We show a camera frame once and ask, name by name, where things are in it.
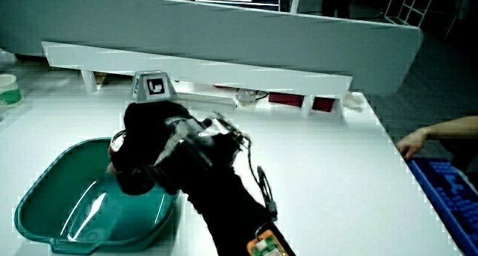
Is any white and green cup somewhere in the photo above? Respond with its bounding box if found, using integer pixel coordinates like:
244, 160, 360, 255
0, 73, 22, 107

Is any grey desk partition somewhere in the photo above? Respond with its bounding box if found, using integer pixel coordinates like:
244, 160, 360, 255
0, 0, 424, 96

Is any another person's forearm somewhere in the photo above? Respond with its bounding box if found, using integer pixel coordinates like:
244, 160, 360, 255
425, 116, 478, 141

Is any orange circuit board module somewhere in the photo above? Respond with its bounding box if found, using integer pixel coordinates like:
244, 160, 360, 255
246, 228, 289, 256

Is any clear plastic container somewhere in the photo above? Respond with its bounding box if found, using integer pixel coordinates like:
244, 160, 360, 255
235, 88, 259, 107

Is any black glove cable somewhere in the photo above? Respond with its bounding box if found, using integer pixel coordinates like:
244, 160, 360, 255
245, 139, 279, 222

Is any green plastic plate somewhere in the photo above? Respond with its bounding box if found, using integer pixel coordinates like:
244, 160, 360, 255
13, 137, 180, 255

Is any person's right forearm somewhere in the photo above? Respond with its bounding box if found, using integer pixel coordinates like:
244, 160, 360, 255
181, 162, 296, 256

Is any white metal rack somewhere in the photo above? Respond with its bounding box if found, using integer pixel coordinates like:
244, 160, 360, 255
384, 0, 438, 28

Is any person's right hand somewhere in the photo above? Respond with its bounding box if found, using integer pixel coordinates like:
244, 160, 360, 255
106, 69, 251, 197

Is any dark red box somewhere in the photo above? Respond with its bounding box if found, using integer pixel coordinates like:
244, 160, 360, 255
267, 92, 305, 108
311, 96, 336, 113

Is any crumpled white paper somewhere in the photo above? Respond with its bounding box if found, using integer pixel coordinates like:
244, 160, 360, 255
342, 93, 365, 113

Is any blue crate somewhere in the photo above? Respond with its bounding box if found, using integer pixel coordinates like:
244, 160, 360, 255
406, 157, 478, 256

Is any white desk shelf riser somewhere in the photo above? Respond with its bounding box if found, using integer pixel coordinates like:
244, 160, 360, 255
40, 41, 354, 117

